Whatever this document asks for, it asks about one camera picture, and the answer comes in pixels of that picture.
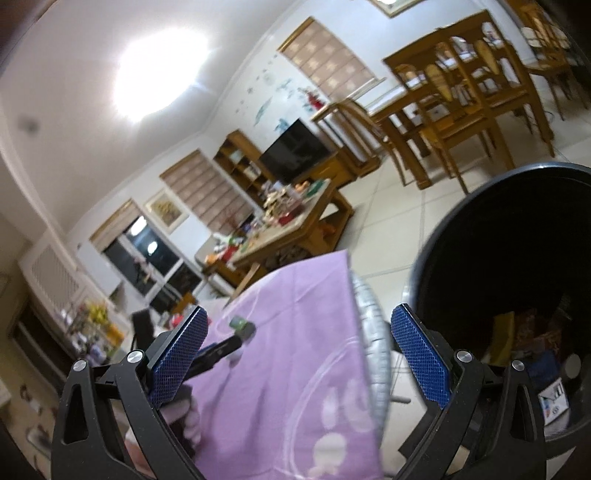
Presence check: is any wooden shelf unit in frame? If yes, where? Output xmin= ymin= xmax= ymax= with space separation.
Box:
xmin=213 ymin=129 xmax=273 ymax=204

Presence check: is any round beige lid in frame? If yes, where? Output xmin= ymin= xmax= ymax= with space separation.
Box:
xmin=561 ymin=353 xmax=583 ymax=380

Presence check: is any round ceiling lamp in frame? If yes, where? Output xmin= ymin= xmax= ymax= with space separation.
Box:
xmin=111 ymin=25 xmax=213 ymax=123

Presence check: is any wooden dining table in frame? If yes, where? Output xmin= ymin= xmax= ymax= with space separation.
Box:
xmin=365 ymin=28 xmax=555 ymax=158

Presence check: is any small green grey packet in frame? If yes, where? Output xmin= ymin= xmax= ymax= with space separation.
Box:
xmin=229 ymin=315 xmax=257 ymax=347

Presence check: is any wooden coffee table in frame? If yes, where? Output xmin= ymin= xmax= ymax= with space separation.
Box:
xmin=203 ymin=178 xmax=355 ymax=287

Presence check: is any beige checked roller blind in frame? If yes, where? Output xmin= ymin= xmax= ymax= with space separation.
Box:
xmin=277 ymin=17 xmax=386 ymax=100

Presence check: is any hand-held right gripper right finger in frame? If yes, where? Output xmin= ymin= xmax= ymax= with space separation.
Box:
xmin=390 ymin=303 xmax=548 ymax=480

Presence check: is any white printed carton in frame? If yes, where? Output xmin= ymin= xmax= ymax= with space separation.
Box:
xmin=538 ymin=378 xmax=571 ymax=425

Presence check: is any black flat television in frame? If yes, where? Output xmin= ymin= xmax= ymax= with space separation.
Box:
xmin=259 ymin=117 xmax=331 ymax=185

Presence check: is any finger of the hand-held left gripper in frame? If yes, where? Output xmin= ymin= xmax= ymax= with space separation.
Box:
xmin=185 ymin=333 xmax=244 ymax=377

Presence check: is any person's left hand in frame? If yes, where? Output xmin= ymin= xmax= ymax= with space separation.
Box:
xmin=165 ymin=398 xmax=201 ymax=450

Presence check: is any group of blue wall stickers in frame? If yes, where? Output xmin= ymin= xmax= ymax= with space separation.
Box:
xmin=235 ymin=76 xmax=296 ymax=134

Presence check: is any yellow flower bunch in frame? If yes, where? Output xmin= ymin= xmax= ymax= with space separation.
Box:
xmin=81 ymin=302 xmax=114 ymax=333

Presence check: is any yellow paper wrapper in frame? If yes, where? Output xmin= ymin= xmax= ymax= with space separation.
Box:
xmin=489 ymin=311 xmax=516 ymax=365

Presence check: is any wooden dining chair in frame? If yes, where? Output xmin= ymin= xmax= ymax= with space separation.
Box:
xmin=517 ymin=0 xmax=587 ymax=121
xmin=480 ymin=11 xmax=555 ymax=158
xmin=397 ymin=28 xmax=515 ymax=195

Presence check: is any wooden television cabinet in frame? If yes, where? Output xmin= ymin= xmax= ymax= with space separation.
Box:
xmin=300 ymin=148 xmax=384 ymax=190

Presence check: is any black round trash bin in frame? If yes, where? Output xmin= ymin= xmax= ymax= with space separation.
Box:
xmin=409 ymin=161 xmax=591 ymax=457

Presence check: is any beige striped roller blind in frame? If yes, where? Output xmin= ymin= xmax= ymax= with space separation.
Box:
xmin=159 ymin=148 xmax=254 ymax=236

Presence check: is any purple printed blanket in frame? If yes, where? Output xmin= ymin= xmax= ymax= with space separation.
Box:
xmin=187 ymin=249 xmax=384 ymax=480

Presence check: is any framed sunflower painting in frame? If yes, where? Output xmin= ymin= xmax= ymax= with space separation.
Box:
xmin=144 ymin=188 xmax=189 ymax=234

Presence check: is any glass balcony door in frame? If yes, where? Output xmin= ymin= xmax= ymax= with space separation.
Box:
xmin=90 ymin=199 xmax=204 ymax=315

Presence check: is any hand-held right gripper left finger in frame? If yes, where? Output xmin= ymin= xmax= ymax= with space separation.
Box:
xmin=51 ymin=305 xmax=208 ymax=480

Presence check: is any wooden curved-back chair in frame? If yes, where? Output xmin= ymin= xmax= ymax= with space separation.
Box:
xmin=311 ymin=98 xmax=407 ymax=185

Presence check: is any framed flower picture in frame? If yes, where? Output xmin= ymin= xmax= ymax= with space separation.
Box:
xmin=367 ymin=0 xmax=416 ymax=18

